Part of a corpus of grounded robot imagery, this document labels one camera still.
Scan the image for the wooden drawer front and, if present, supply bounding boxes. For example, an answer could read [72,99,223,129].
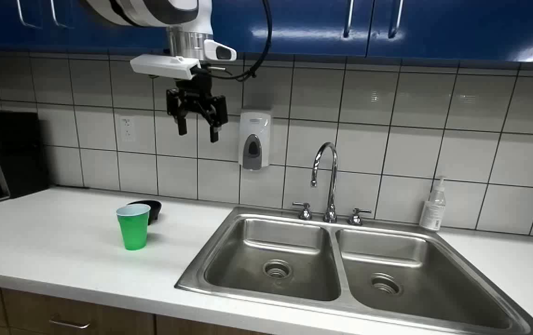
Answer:
[0,289,157,335]

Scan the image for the black bowl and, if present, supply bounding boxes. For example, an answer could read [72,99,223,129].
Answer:
[128,198,165,227]

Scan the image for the blue wall cabinets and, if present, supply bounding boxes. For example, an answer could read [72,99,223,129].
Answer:
[0,0,533,67]

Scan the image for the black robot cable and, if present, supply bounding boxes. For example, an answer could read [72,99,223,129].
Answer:
[215,0,275,84]

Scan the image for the clear pump soap bottle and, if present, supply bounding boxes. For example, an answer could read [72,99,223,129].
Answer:
[418,177,450,233]

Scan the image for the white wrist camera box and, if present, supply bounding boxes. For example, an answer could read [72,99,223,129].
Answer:
[129,52,202,82]

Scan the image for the stainless steel double sink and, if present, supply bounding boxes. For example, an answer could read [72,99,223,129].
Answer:
[174,205,533,335]

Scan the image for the chrome gooseneck faucet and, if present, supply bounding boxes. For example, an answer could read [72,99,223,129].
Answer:
[310,140,342,226]

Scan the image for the silver cabinet door handle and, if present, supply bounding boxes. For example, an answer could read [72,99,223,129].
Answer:
[342,0,359,39]
[16,0,46,30]
[388,0,407,39]

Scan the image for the white wall outlet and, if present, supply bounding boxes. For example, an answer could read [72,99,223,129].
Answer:
[116,112,141,151]

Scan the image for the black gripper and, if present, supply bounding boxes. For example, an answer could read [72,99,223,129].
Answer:
[165,73,230,146]

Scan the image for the white wall soap dispenser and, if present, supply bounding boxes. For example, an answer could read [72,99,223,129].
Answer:
[238,110,275,172]

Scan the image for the black coffee maker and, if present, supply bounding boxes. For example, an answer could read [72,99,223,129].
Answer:
[0,110,49,207]

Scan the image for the silver drawer handle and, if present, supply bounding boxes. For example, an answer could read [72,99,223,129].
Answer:
[47,317,94,333]

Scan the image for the green plastic cup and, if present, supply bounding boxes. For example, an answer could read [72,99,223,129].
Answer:
[116,203,154,253]

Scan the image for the chrome faucet handle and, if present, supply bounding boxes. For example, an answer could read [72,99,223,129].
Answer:
[292,201,314,222]
[347,207,374,227]

